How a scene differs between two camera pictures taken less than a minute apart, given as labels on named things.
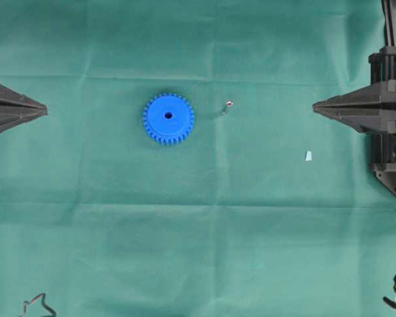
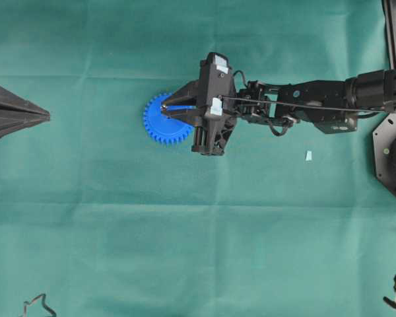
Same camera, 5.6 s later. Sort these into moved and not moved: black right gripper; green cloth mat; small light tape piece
Moved: black right gripper
Not moved: small light tape piece; green cloth mat
